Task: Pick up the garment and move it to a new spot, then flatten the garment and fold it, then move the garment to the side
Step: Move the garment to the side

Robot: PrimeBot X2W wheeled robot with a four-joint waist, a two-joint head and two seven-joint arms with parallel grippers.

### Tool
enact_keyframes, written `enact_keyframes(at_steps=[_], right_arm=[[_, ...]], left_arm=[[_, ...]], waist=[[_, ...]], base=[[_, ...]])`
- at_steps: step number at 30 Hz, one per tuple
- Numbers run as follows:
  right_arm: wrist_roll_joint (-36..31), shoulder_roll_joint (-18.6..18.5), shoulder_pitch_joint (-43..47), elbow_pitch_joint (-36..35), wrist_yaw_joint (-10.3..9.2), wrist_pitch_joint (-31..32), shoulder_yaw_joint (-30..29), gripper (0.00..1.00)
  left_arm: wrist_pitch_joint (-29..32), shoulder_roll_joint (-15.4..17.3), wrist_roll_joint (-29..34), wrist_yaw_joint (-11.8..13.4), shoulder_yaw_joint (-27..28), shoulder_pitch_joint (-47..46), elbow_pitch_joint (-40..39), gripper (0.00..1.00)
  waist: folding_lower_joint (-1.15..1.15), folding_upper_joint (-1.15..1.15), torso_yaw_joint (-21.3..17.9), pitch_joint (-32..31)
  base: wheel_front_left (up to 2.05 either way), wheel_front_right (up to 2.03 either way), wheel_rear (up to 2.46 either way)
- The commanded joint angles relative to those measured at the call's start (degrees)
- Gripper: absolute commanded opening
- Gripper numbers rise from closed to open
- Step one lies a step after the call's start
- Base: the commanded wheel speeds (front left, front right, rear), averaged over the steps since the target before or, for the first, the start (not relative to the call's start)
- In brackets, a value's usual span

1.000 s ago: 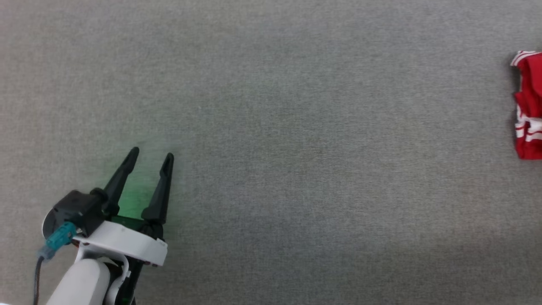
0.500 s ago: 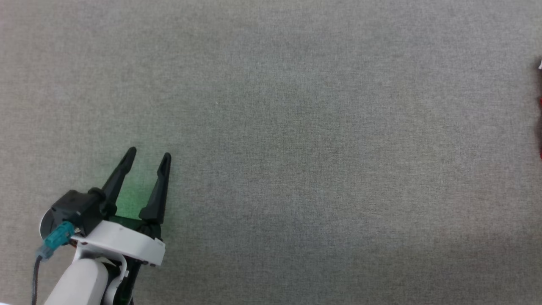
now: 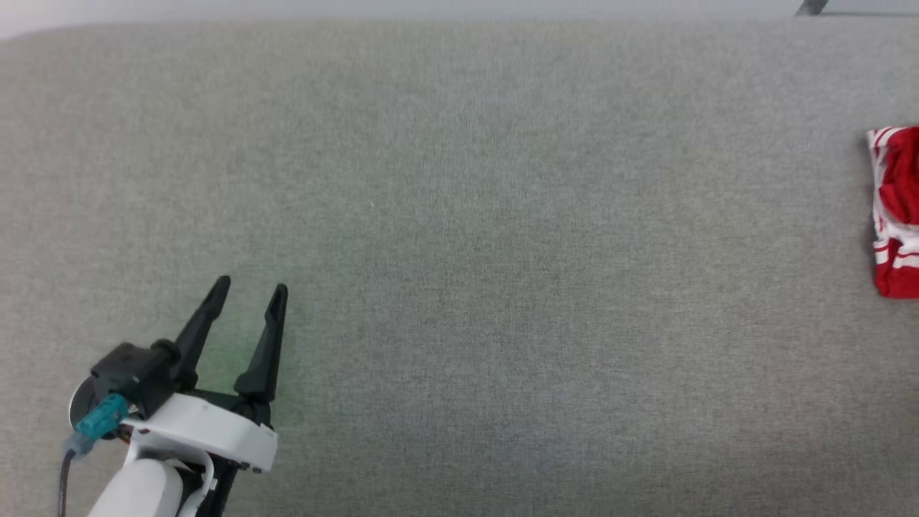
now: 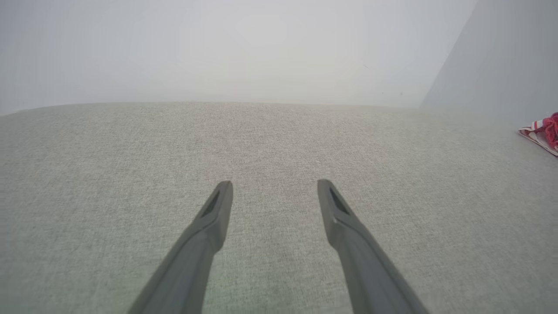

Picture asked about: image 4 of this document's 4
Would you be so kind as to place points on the grey fabric sofa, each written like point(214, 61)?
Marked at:
point(109, 174)

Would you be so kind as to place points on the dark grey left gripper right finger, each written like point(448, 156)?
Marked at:
point(370, 270)

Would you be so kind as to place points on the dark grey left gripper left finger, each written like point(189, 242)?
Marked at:
point(192, 261)

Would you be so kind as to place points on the red and white shirt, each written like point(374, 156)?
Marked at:
point(550, 128)

